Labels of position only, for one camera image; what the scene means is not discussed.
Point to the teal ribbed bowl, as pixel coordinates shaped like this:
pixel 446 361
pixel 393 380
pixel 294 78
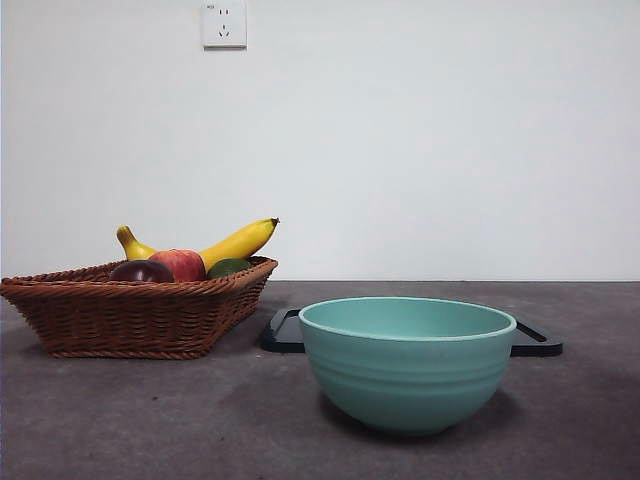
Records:
pixel 406 380

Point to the dark purple plum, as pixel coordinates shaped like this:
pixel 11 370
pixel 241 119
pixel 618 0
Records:
pixel 141 272

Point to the yellow banana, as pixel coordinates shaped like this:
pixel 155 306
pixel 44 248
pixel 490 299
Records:
pixel 240 241

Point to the green round fruit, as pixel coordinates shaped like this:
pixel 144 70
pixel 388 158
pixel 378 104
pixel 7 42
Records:
pixel 228 267

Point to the black rectangular tray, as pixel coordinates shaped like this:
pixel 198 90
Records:
pixel 284 332

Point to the red yellow apple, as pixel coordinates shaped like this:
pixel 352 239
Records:
pixel 181 265

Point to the brown wicker basket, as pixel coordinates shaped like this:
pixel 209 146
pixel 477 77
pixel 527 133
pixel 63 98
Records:
pixel 125 320

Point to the white wall socket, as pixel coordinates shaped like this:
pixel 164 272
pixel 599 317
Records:
pixel 225 26

